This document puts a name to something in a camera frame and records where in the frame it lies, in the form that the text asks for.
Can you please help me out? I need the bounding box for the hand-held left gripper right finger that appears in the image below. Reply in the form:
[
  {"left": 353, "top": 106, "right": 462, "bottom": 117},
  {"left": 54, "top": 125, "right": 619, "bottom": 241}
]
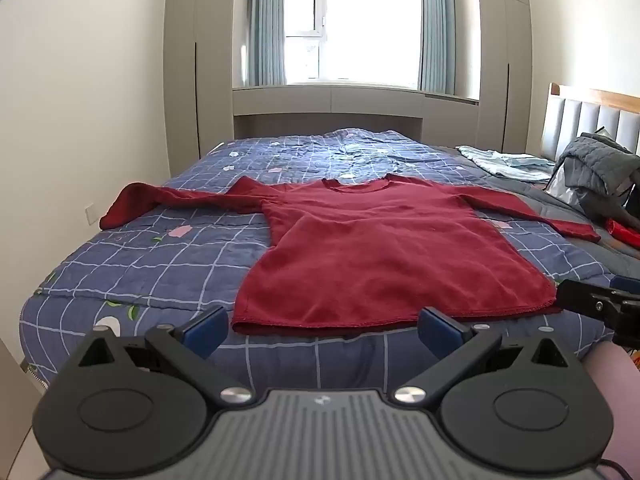
[{"left": 392, "top": 306, "right": 583, "bottom": 404}]

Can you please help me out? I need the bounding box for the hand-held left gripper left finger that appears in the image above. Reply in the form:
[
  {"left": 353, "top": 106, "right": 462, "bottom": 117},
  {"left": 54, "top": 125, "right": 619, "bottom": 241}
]
[{"left": 62, "top": 306, "right": 253, "bottom": 406}]

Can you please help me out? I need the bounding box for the red long-sleeved sweater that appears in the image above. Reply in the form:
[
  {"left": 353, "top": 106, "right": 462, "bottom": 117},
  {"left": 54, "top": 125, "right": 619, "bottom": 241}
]
[{"left": 99, "top": 173, "right": 602, "bottom": 337}]

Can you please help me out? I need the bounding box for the small red cloth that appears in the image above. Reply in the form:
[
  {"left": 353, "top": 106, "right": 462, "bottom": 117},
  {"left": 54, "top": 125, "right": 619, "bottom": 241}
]
[{"left": 604, "top": 216, "right": 640, "bottom": 252}]

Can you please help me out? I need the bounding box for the blue checked quilt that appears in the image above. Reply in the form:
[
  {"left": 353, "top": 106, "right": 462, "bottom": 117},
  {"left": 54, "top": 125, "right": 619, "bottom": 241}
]
[{"left": 20, "top": 127, "right": 621, "bottom": 392}]

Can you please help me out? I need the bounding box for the person's pink clothing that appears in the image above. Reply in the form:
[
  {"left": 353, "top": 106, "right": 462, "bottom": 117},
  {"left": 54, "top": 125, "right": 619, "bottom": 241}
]
[{"left": 584, "top": 344, "right": 640, "bottom": 480}]

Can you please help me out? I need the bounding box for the silver plastic bag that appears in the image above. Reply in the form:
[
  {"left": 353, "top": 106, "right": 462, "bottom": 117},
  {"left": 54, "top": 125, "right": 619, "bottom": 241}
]
[{"left": 542, "top": 164, "right": 587, "bottom": 209}]

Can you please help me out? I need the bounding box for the grey quilted jacket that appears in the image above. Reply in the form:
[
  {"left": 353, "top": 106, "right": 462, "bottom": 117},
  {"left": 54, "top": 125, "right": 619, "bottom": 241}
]
[{"left": 550, "top": 131, "right": 640, "bottom": 232}]

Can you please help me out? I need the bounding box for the light blue cloth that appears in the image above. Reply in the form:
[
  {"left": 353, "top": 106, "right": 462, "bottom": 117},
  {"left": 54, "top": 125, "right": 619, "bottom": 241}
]
[{"left": 455, "top": 145, "right": 557, "bottom": 183}]

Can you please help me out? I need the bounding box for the grey padded headboard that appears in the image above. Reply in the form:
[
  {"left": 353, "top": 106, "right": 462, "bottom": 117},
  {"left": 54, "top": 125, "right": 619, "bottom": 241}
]
[{"left": 540, "top": 82, "right": 640, "bottom": 171}]

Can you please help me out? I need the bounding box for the white zippered bag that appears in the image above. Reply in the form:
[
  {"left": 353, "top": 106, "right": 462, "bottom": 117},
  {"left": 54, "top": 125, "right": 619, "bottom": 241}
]
[{"left": 0, "top": 337, "right": 48, "bottom": 480}]

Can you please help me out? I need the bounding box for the tall beige wardrobe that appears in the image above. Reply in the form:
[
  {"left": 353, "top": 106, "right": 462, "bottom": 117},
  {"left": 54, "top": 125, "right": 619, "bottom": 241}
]
[
  {"left": 162, "top": 0, "right": 237, "bottom": 177},
  {"left": 474, "top": 0, "right": 532, "bottom": 156}
]

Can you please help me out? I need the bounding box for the beige wooden headboard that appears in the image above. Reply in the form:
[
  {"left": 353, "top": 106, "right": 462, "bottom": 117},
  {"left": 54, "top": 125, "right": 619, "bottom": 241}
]
[{"left": 231, "top": 82, "right": 482, "bottom": 145}]

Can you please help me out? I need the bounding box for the blue-grey curtain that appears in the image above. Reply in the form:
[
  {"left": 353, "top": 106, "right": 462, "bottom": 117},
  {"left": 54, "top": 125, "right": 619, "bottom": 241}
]
[
  {"left": 419, "top": 0, "right": 457, "bottom": 96},
  {"left": 246, "top": 0, "right": 288, "bottom": 87}
]

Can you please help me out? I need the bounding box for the window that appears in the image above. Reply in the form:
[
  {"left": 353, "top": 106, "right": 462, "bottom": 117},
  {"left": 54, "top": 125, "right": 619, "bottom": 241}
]
[{"left": 284, "top": 0, "right": 423, "bottom": 83}]

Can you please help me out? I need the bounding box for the black cable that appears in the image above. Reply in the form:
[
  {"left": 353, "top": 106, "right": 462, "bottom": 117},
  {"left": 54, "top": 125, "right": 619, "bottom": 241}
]
[{"left": 599, "top": 459, "right": 633, "bottom": 480}]

